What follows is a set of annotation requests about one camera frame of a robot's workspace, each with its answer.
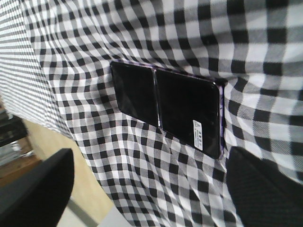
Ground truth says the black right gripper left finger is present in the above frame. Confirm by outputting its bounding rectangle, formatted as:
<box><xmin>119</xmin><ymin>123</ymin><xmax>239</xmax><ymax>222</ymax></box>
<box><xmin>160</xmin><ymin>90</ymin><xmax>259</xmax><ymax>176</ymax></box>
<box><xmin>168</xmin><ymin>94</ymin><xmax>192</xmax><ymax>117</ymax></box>
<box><xmin>0</xmin><ymin>148</ymin><xmax>74</xmax><ymax>227</ymax></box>

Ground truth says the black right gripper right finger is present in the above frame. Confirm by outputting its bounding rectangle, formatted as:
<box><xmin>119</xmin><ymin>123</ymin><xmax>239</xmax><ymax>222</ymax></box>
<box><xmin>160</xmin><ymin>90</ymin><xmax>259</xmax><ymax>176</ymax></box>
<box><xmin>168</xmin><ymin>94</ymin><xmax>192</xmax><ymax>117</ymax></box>
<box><xmin>227</xmin><ymin>147</ymin><xmax>303</xmax><ymax>227</ymax></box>

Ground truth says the black foldable phone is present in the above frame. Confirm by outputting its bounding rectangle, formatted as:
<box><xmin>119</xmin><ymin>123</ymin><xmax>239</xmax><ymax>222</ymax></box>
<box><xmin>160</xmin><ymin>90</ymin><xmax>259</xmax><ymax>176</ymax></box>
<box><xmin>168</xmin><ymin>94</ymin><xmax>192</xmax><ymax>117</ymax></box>
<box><xmin>110</xmin><ymin>61</ymin><xmax>224</xmax><ymax>159</ymax></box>

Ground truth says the black white checkered bedsheet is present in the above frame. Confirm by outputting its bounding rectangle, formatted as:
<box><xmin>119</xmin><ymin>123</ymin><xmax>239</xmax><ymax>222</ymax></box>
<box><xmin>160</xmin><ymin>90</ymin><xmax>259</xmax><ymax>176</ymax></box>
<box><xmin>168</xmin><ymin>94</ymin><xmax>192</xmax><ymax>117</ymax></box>
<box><xmin>0</xmin><ymin>0</ymin><xmax>303</xmax><ymax>227</ymax></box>

